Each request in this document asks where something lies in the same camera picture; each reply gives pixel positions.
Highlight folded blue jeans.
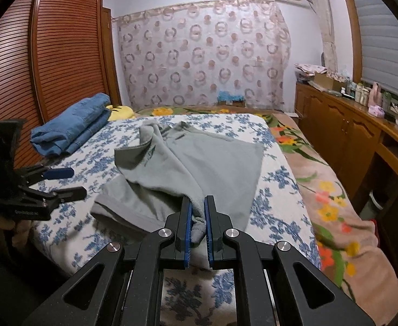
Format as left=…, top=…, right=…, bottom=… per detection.
left=30, top=93, right=112, bottom=157

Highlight blue packet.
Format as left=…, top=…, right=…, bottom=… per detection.
left=217, top=90, right=246, bottom=106

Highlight grey pants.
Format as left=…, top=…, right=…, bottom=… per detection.
left=90, top=122, right=266, bottom=248

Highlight wooden cabinet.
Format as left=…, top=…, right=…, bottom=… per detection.
left=294, top=83, right=398, bottom=279

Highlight tall pink bottle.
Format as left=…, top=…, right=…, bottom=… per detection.
left=372, top=82, right=383, bottom=106

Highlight wrapped wall pipe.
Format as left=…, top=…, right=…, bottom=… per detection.
left=312, top=0, right=337, bottom=72

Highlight white waste bin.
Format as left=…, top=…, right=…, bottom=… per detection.
left=358, top=190, right=386, bottom=225

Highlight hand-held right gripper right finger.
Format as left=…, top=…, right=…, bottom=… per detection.
left=204, top=195, right=372, bottom=326

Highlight wooden slatted wardrobe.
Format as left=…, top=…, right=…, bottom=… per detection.
left=0, top=0, right=121, bottom=191

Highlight cardboard box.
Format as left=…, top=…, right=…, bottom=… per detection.
left=314, top=72, right=347, bottom=92

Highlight wooden window frame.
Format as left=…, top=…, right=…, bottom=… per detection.
left=336, top=0, right=362, bottom=85

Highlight yellow pillow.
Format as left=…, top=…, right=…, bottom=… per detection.
left=105, top=104, right=134, bottom=122

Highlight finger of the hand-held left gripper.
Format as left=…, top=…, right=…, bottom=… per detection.
left=19, top=166, right=75, bottom=187
left=41, top=187, right=87, bottom=208

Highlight stack of folded cloths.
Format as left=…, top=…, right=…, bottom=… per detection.
left=294, top=63, right=328, bottom=84

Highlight row of small bottles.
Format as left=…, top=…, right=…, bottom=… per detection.
left=342, top=80, right=372, bottom=106

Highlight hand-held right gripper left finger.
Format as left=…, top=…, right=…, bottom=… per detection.
left=17, top=198, right=194, bottom=326

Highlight blue floral bed sheet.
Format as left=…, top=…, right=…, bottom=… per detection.
left=29, top=113, right=322, bottom=326

